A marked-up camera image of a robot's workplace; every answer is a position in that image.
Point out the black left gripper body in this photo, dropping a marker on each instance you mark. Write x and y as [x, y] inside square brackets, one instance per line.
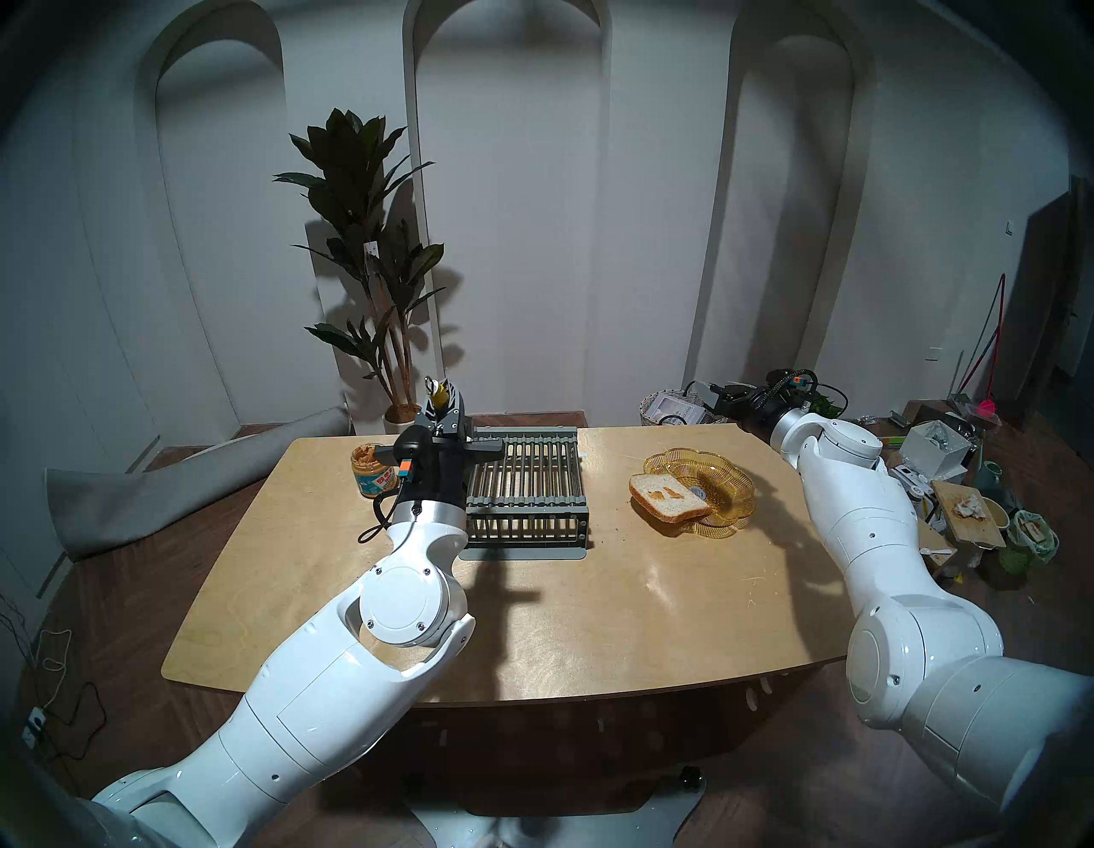
[436, 474]

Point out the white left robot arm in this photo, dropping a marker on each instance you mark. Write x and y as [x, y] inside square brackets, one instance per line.
[342, 675]

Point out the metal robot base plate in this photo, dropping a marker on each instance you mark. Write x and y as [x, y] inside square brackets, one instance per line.
[555, 829]

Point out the amber glass plate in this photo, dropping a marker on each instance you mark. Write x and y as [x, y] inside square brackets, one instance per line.
[718, 479]

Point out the white square box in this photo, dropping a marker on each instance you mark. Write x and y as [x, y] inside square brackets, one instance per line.
[936, 449]

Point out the dark door panel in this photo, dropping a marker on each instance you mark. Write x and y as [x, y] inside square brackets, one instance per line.
[1051, 299]

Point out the slice of white bread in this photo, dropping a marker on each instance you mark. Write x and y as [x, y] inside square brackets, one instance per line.
[668, 497]

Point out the white power strip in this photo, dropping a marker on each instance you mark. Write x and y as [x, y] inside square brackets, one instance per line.
[35, 721]

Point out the brown cardboard box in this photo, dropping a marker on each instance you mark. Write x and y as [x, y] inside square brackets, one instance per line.
[936, 547]

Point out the wooden cutting board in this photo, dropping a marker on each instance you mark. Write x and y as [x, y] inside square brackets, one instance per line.
[970, 517]

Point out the tall potted plant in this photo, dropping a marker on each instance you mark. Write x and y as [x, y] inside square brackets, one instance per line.
[359, 197]

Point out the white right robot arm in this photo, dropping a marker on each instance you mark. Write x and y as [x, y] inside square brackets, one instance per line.
[897, 581]

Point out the grey dish rack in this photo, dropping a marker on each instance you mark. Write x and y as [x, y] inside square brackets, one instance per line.
[534, 487]

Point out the open peanut butter jar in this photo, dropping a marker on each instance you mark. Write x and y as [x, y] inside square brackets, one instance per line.
[373, 472]

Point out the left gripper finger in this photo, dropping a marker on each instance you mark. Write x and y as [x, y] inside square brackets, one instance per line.
[455, 412]
[425, 415]

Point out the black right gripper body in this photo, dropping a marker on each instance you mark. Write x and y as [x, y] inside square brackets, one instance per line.
[756, 403]

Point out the white and blue carton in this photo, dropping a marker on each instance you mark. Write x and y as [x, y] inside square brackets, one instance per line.
[927, 504]

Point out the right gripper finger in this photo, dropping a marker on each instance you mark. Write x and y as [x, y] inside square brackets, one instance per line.
[699, 389]

